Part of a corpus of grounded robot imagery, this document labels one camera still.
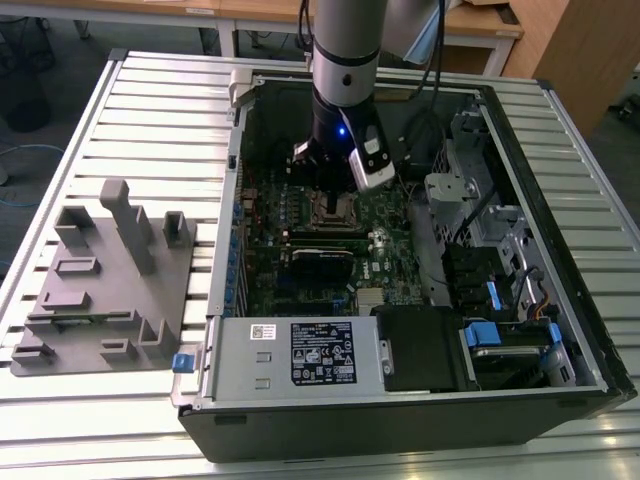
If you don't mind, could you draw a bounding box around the wooden desk white frame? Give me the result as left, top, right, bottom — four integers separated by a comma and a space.
0, 0, 236, 57
219, 0, 526, 77

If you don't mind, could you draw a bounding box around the black graphics card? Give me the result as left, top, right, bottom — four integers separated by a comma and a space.
288, 246, 357, 290

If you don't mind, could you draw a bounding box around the blue floor cable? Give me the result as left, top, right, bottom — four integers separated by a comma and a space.
0, 142, 66, 209

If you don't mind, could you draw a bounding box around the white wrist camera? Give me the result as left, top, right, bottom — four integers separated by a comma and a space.
348, 121, 398, 193

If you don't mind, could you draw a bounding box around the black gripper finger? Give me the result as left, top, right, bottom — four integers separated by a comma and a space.
291, 139, 343, 218

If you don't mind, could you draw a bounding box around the CPU socket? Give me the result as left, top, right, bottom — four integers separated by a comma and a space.
307, 185, 369, 235

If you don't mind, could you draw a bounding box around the thick black power cable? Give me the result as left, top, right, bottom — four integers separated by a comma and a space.
451, 179, 501, 247

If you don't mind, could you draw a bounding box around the hard disk in blue carrier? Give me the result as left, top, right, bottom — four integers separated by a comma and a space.
459, 319, 564, 390

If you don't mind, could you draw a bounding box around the square CPU chip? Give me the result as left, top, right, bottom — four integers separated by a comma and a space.
319, 193, 352, 222

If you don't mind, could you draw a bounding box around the silver metal bracket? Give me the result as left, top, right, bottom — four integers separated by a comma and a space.
423, 171, 479, 205

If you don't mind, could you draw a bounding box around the green motherboard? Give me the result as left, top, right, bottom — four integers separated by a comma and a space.
239, 162, 439, 319

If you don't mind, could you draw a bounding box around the black office chair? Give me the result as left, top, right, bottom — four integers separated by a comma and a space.
0, 14, 57, 134

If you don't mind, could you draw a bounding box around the wooden cabinet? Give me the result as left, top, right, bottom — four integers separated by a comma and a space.
507, 0, 640, 136

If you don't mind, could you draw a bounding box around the grey parts rack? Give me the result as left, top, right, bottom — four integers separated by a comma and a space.
9, 178, 199, 377

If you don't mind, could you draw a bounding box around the grey case latch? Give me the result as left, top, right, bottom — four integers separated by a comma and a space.
227, 68, 264, 109

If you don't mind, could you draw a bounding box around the coloured wire bundle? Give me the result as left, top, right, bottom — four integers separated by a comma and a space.
519, 264, 557, 322

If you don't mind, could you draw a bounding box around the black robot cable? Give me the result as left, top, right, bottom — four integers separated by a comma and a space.
398, 0, 450, 147

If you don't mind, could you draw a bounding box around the black chair base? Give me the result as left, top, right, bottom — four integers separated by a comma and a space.
605, 69, 640, 122

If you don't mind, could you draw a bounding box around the blue disk bay latch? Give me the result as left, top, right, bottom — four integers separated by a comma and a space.
483, 279, 503, 312

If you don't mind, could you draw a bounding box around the black disk bay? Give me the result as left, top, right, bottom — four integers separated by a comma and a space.
441, 243, 510, 310

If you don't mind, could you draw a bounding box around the metal socket cover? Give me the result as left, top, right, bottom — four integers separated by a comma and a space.
310, 188, 364, 231

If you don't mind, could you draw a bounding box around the silver power supply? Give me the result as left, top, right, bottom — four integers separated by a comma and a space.
197, 315, 390, 401

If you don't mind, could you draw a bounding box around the black looped cable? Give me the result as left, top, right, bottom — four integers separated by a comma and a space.
403, 107, 447, 169

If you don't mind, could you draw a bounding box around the black PC case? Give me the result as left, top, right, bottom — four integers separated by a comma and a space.
169, 67, 639, 464

